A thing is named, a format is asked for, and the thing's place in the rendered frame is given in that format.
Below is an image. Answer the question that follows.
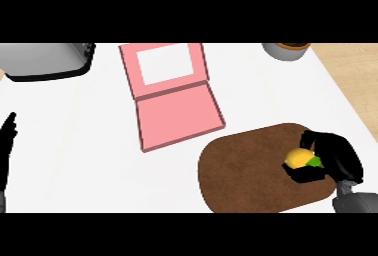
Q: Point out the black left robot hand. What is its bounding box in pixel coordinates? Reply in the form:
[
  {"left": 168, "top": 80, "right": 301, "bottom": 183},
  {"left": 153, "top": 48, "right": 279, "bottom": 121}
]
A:
[{"left": 0, "top": 111, "right": 19, "bottom": 196}]

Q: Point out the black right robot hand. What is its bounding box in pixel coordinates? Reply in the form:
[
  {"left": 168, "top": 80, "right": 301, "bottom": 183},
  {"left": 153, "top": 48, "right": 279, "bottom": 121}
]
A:
[{"left": 280, "top": 129, "right": 366, "bottom": 185}]

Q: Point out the yellow lemon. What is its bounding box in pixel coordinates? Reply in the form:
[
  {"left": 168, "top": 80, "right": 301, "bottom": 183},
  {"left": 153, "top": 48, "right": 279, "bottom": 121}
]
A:
[{"left": 283, "top": 148, "right": 323, "bottom": 169}]

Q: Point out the brown wooden cutting board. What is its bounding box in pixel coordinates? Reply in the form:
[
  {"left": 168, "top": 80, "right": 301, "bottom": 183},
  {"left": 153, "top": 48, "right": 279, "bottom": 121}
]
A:
[{"left": 196, "top": 122, "right": 345, "bottom": 214}]

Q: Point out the pink open cardboard box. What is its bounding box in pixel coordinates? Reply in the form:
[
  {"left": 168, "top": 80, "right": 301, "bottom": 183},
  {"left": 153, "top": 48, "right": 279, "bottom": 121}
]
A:
[{"left": 118, "top": 42, "right": 227, "bottom": 154}]

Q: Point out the silver and black appliance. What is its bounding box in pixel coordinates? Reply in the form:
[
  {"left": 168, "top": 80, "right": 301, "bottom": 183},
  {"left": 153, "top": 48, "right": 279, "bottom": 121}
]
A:
[{"left": 0, "top": 42, "right": 97, "bottom": 83}]

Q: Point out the grey plant pot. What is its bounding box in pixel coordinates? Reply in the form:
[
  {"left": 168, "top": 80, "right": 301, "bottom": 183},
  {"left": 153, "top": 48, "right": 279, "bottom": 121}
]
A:
[{"left": 260, "top": 42, "right": 313, "bottom": 62}]

